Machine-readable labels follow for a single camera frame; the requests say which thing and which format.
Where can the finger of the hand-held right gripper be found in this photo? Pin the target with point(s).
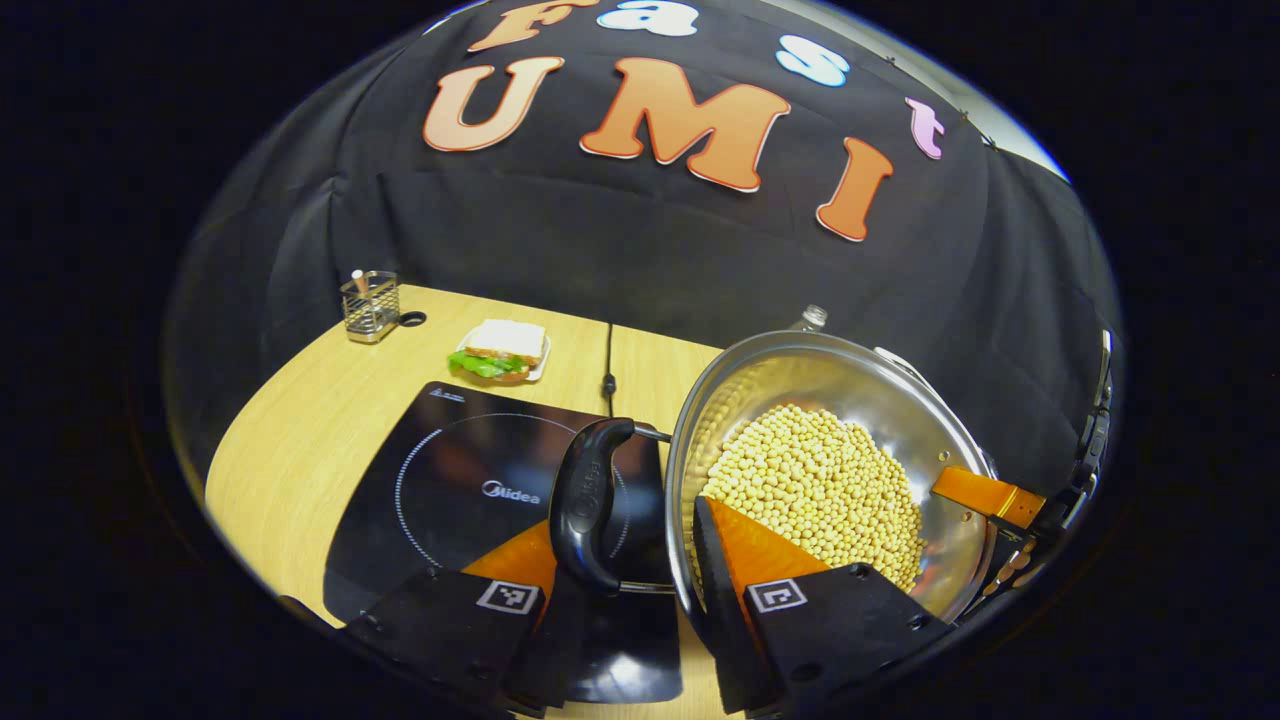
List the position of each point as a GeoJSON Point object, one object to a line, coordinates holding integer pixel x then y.
{"type": "Point", "coordinates": [985, 495]}

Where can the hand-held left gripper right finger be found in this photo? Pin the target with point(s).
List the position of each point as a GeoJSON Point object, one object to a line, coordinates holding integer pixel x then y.
{"type": "Point", "coordinates": [720, 620]}

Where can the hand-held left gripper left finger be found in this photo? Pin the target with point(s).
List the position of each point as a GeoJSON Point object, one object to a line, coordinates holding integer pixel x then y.
{"type": "Point", "coordinates": [555, 640]}

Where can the steel pot with soybeans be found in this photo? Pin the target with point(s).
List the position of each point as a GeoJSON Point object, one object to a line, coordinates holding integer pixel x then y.
{"type": "Point", "coordinates": [820, 480]}

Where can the black induction cooktop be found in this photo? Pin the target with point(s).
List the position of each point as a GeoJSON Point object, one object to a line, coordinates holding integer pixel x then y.
{"type": "Point", "coordinates": [450, 470]}

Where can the clear plastic water bottle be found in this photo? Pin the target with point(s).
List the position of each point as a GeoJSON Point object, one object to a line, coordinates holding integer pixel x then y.
{"type": "Point", "coordinates": [812, 318]}

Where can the sandwich on white plate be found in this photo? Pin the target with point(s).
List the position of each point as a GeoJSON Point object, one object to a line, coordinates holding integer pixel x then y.
{"type": "Point", "coordinates": [503, 345]}

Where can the black table grommet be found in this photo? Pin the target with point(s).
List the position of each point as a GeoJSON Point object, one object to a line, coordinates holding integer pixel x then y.
{"type": "Point", "coordinates": [412, 319]}

